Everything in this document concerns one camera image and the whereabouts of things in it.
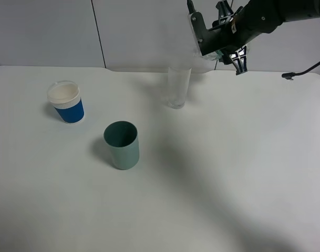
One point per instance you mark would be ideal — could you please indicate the green plastic cup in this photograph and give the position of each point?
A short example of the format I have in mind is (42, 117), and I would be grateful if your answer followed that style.
(121, 138)

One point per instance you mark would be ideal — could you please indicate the tall clear glass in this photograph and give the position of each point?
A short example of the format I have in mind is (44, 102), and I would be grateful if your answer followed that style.
(177, 87)

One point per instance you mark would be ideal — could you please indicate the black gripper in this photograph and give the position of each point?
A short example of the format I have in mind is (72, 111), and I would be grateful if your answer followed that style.
(234, 29)

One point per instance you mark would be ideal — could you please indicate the blue white paper cup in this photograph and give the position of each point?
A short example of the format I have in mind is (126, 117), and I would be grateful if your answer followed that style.
(65, 97)

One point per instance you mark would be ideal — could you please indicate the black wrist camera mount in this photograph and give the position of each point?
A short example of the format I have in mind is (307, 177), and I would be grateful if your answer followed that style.
(208, 40)

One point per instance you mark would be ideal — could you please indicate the clear bottle green label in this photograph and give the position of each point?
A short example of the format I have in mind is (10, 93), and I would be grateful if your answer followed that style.
(210, 57)

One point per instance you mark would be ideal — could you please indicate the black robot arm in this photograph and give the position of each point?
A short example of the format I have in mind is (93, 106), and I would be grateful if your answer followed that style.
(291, 11)

